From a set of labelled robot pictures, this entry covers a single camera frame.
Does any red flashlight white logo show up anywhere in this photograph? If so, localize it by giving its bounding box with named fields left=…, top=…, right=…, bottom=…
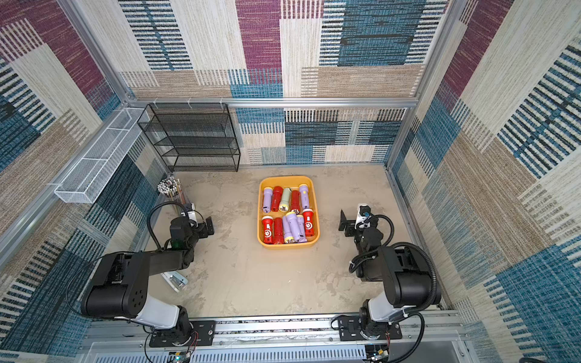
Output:
left=302, top=209, right=315, bottom=237

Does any purple flashlight group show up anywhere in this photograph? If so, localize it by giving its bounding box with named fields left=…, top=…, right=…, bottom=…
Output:
left=299, top=184, right=310, bottom=210

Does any red flashlight white head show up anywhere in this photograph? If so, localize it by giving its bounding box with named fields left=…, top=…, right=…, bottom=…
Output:
left=262, top=216, right=274, bottom=244

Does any red flashlight group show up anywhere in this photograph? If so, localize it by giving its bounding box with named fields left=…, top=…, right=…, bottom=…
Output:
left=290, top=190, right=301, bottom=214
left=273, top=218, right=284, bottom=244

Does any purple flashlight yellow head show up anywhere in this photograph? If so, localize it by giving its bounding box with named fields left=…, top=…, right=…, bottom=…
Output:
left=282, top=216, right=294, bottom=244

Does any yellow plastic storage tray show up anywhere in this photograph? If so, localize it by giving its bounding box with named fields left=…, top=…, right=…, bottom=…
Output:
left=257, top=175, right=321, bottom=250

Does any pale green flashlight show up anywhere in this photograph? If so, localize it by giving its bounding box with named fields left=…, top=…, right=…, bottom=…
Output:
left=278, top=188, right=292, bottom=213

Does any dark red flashlight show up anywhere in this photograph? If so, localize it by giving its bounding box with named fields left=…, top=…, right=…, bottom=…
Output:
left=271, top=186, right=283, bottom=212

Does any purple flashlight yellow rim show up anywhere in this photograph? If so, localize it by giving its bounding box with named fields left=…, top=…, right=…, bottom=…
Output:
left=286, top=211, right=300, bottom=243

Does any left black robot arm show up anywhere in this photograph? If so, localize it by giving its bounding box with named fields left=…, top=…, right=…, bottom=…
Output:
left=81, top=216, right=214, bottom=340

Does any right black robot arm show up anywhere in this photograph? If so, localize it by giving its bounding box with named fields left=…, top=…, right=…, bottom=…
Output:
left=338, top=204, right=442, bottom=340

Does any black mesh shelf rack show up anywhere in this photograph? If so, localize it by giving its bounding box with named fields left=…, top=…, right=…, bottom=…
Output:
left=138, top=103, right=241, bottom=172

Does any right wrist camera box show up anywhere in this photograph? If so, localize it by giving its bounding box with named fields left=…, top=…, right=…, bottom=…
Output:
left=355, top=204, right=373, bottom=230

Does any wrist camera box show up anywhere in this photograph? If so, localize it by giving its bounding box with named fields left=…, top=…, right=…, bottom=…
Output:
left=355, top=204, right=373, bottom=230
left=184, top=210, right=198, bottom=226

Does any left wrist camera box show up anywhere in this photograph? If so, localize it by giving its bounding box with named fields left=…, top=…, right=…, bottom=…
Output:
left=184, top=210, right=198, bottom=226

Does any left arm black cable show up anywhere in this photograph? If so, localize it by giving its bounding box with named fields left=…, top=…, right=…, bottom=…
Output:
left=146, top=201, right=189, bottom=250

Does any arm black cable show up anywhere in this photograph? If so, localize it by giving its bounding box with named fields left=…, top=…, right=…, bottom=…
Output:
left=348, top=214, right=439, bottom=363
left=146, top=201, right=189, bottom=250

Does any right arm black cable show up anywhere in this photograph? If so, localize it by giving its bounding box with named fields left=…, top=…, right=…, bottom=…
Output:
left=348, top=214, right=439, bottom=363

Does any white wire wall basket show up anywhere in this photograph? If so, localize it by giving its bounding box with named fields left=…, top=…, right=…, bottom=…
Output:
left=54, top=107, right=143, bottom=204

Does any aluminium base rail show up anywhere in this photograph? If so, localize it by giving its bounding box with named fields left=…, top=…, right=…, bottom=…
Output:
left=75, top=310, right=478, bottom=362

